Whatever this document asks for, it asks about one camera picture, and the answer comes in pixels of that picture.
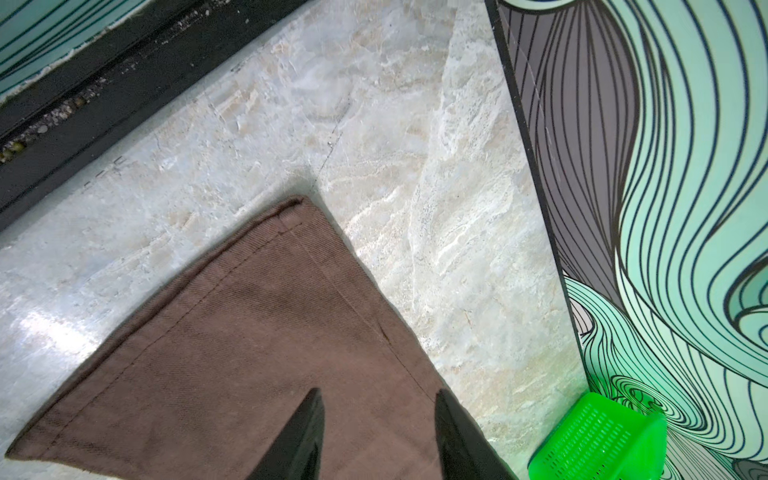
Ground green plastic basket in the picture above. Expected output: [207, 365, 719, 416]
[528, 392, 667, 480]

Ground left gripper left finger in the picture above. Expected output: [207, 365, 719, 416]
[247, 388, 325, 480]

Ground black side floor rail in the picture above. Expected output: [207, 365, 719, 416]
[1, 1, 301, 228]

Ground brown trousers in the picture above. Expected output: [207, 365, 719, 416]
[6, 196, 444, 479]

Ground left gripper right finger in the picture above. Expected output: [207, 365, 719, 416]
[435, 388, 517, 480]

